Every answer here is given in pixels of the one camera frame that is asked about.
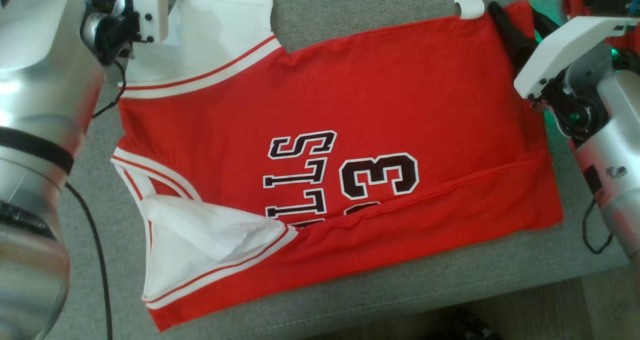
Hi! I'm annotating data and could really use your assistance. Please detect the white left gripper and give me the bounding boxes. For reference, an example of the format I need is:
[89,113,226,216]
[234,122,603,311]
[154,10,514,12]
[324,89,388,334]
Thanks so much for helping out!
[122,0,171,43]

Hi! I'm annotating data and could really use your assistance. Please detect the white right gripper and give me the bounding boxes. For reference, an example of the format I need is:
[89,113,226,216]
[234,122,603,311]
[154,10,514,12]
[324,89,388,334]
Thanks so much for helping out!
[487,0,640,99]

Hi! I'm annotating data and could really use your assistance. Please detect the red shorts with white stripe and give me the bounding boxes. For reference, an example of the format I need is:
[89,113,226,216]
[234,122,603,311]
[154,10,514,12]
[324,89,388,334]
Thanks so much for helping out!
[562,0,640,51]

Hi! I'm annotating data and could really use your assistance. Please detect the red and white basketball jersey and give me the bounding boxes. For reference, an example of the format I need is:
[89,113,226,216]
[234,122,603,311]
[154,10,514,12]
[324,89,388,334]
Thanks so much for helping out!
[111,0,564,332]

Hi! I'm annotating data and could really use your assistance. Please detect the grey sofa seat cushion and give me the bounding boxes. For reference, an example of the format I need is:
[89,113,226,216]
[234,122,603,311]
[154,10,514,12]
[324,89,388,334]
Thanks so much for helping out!
[45,0,631,340]

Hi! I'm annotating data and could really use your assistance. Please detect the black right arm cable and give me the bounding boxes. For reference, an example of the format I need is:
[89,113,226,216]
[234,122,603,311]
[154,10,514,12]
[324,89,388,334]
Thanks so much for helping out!
[581,198,614,255]

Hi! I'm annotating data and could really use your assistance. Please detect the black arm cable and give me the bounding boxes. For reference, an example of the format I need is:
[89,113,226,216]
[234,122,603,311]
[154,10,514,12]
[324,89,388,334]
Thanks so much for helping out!
[581,198,614,255]
[64,60,127,340]

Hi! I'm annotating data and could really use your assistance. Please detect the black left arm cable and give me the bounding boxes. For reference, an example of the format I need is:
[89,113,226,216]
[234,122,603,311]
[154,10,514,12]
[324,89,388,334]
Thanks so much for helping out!
[64,60,127,340]

